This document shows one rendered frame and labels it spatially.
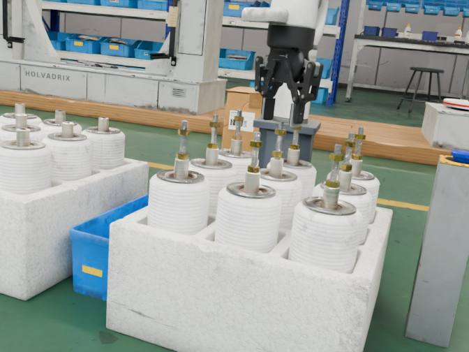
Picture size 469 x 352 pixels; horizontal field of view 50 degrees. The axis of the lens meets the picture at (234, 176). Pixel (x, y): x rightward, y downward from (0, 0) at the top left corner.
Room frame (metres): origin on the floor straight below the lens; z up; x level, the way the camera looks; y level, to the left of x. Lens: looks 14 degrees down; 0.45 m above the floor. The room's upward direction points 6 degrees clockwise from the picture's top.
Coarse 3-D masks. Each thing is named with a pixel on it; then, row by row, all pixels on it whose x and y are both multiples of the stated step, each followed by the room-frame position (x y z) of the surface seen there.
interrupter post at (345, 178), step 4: (340, 172) 0.78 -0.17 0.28; (344, 172) 0.78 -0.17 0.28; (348, 172) 0.78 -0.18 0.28; (340, 176) 0.78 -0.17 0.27; (344, 176) 0.78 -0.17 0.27; (348, 176) 0.78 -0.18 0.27; (340, 180) 0.78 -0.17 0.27; (344, 180) 0.78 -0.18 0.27; (348, 180) 0.78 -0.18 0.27; (340, 184) 0.78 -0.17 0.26; (344, 184) 0.78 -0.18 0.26; (348, 184) 0.78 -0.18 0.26; (340, 188) 0.78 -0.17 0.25; (344, 188) 0.78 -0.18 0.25; (348, 188) 0.78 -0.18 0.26
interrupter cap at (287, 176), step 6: (264, 168) 0.86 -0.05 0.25; (264, 174) 0.83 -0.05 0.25; (282, 174) 0.84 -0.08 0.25; (288, 174) 0.84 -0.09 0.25; (294, 174) 0.84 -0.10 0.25; (270, 180) 0.79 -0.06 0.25; (276, 180) 0.79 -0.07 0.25; (282, 180) 0.79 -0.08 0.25; (288, 180) 0.80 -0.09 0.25; (294, 180) 0.81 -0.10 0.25
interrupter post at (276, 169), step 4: (272, 160) 0.82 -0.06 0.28; (276, 160) 0.82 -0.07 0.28; (280, 160) 0.82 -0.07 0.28; (272, 164) 0.82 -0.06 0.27; (276, 164) 0.82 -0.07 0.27; (280, 164) 0.82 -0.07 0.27; (272, 168) 0.82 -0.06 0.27; (276, 168) 0.82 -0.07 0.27; (280, 168) 0.82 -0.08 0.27; (272, 172) 0.82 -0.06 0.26; (276, 172) 0.82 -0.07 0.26; (280, 172) 0.82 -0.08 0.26; (272, 176) 0.82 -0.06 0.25; (276, 176) 0.82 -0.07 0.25; (280, 176) 0.82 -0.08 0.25
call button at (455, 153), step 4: (452, 152) 0.80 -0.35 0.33; (456, 152) 0.79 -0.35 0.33; (460, 152) 0.79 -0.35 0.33; (464, 152) 0.79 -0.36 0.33; (468, 152) 0.79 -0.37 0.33; (456, 156) 0.79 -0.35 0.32; (460, 156) 0.78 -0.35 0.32; (464, 156) 0.78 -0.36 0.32; (468, 156) 0.78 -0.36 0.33; (456, 160) 0.79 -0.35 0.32; (460, 160) 0.79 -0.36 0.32; (464, 160) 0.78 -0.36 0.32; (468, 160) 0.78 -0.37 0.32
